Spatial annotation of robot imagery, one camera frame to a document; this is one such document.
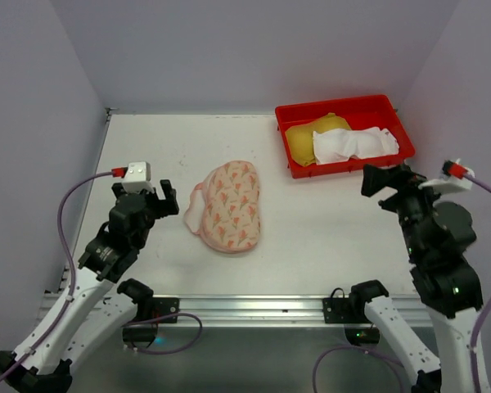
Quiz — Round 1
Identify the yellow bra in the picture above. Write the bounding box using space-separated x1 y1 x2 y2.
285 113 351 167

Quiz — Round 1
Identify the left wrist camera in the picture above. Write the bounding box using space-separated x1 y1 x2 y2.
110 161 154 193

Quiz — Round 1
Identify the aluminium front rail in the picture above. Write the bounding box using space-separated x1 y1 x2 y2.
35 294 431 328

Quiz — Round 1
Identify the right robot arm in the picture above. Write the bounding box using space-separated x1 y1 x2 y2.
349 160 491 392

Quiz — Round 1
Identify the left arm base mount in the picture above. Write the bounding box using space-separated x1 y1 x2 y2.
118 297 181 327

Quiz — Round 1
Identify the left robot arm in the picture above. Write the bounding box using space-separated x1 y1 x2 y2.
0 179 179 392

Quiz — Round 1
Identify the red plastic tray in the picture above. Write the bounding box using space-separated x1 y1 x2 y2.
275 94 416 178

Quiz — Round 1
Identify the white bra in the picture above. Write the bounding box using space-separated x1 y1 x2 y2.
313 127 399 165

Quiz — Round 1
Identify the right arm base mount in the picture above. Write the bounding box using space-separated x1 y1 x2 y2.
322 287 369 324

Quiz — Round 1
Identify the floral mesh laundry bag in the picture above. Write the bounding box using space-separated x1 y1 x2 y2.
183 160 261 254

